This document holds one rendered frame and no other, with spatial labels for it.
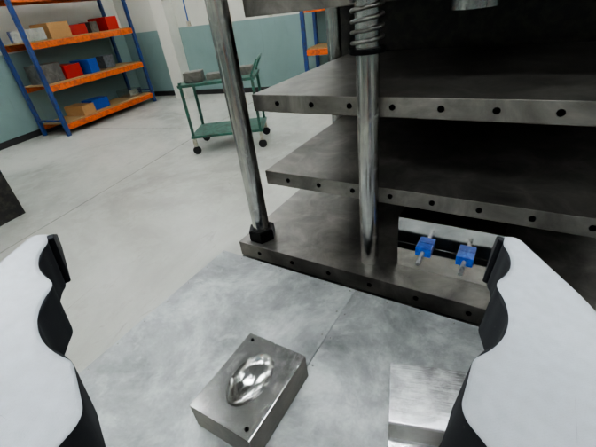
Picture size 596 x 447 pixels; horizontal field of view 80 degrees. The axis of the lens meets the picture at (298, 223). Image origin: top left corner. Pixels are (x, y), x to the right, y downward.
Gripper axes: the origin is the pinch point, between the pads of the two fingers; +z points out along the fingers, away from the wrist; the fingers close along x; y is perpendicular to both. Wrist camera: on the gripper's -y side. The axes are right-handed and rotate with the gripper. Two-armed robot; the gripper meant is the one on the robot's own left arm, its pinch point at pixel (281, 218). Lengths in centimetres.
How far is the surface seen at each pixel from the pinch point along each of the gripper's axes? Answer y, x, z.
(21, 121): 176, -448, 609
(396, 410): 52, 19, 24
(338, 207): 65, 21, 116
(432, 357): 62, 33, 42
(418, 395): 52, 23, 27
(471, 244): 48, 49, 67
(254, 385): 63, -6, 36
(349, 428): 64, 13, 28
